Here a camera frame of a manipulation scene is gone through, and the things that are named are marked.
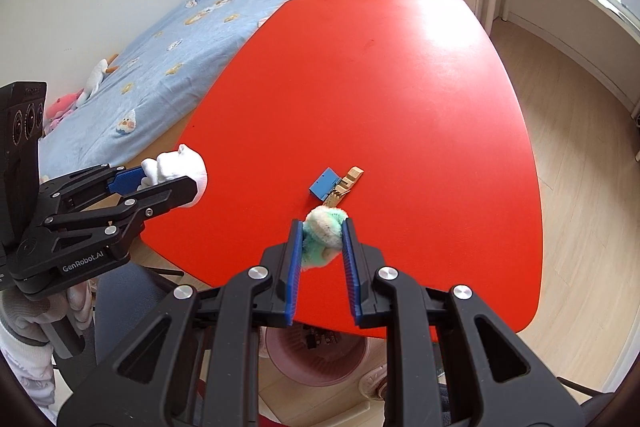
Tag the bed with blue sheet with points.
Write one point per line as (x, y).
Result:
(165, 57)

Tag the person's left hand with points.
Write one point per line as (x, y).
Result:
(25, 314)

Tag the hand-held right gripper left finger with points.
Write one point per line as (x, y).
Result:
(295, 277)

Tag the person's left forearm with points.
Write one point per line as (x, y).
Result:
(20, 377)

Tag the person's right slipper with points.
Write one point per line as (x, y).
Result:
(374, 382)

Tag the white sock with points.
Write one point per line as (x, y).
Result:
(190, 167)

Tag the red table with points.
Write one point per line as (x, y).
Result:
(375, 97)

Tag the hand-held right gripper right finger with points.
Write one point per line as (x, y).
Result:
(351, 277)

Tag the pink waste bin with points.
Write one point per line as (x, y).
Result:
(320, 364)

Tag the white duck plush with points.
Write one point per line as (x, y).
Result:
(97, 79)

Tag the pink plush toy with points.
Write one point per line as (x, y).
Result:
(60, 107)

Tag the small blue box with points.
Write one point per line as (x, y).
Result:
(325, 183)

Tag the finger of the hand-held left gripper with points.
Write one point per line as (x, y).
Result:
(127, 181)
(165, 199)

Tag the green white pompom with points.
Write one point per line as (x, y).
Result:
(320, 232)

